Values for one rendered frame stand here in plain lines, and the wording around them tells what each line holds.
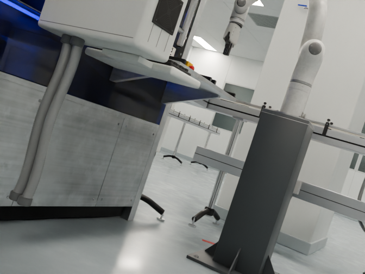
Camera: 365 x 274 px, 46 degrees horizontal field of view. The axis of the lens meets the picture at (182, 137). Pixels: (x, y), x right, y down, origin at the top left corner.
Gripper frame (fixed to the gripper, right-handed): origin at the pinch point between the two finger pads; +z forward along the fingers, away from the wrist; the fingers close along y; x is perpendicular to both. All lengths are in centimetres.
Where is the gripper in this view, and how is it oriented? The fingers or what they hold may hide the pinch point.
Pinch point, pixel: (226, 51)
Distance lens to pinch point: 242.2
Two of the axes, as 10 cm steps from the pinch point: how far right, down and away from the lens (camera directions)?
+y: -4.5, -1.4, -8.8
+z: -3.2, 9.5, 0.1
